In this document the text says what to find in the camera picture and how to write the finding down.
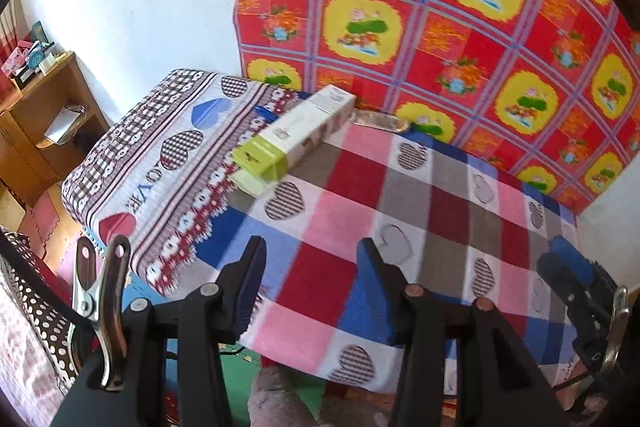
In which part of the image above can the grey paper bag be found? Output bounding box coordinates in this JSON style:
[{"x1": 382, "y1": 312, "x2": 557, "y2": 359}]
[{"x1": 42, "y1": 104, "x2": 88, "y2": 142}]

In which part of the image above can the black cable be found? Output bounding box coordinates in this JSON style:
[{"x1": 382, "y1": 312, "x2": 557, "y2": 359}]
[{"x1": 0, "y1": 234, "x2": 101, "y2": 348}]

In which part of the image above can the red floral wall cloth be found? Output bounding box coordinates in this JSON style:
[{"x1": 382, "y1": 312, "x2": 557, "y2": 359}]
[{"x1": 230, "y1": 0, "x2": 640, "y2": 215}]

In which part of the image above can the checked heart bed blanket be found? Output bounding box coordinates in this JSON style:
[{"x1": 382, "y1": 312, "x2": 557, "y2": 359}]
[{"x1": 61, "y1": 68, "x2": 601, "y2": 403}]

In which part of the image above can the teal alarm clock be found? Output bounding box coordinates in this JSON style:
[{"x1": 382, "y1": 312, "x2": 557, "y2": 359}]
[{"x1": 26, "y1": 41, "x2": 47, "y2": 70}]

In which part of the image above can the metal spring clamp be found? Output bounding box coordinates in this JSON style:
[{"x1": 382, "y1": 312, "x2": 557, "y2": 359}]
[
  {"x1": 600, "y1": 286, "x2": 630, "y2": 375},
  {"x1": 71, "y1": 234, "x2": 133, "y2": 392}
]

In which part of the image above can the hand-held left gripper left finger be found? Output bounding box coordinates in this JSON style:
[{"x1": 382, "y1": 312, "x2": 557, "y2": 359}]
[{"x1": 52, "y1": 236, "x2": 268, "y2": 427}]

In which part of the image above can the wooden bedside shelf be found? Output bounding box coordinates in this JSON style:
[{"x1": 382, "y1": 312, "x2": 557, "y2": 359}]
[{"x1": 0, "y1": 52, "x2": 111, "y2": 208}]

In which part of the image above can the dark polka dot cloth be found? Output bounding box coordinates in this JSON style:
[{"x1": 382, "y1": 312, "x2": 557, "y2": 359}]
[{"x1": 0, "y1": 229, "x2": 83, "y2": 395}]

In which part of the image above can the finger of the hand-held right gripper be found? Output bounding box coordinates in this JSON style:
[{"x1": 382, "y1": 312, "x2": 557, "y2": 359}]
[
  {"x1": 536, "y1": 251, "x2": 602, "y2": 309},
  {"x1": 549, "y1": 235, "x2": 602, "y2": 289}
]

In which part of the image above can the pink box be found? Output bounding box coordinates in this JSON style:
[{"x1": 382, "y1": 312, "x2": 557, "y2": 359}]
[{"x1": 0, "y1": 39, "x2": 36, "y2": 80}]

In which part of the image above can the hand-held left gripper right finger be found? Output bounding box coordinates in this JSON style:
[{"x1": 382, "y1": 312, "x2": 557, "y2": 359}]
[{"x1": 356, "y1": 237, "x2": 572, "y2": 427}]

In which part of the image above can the white green cardboard box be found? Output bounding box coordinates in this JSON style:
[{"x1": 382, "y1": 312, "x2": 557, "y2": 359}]
[{"x1": 229, "y1": 86, "x2": 357, "y2": 198}]

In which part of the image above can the clear plastic wrapper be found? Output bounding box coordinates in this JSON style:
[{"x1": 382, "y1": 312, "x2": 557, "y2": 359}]
[{"x1": 352, "y1": 108, "x2": 412, "y2": 134}]

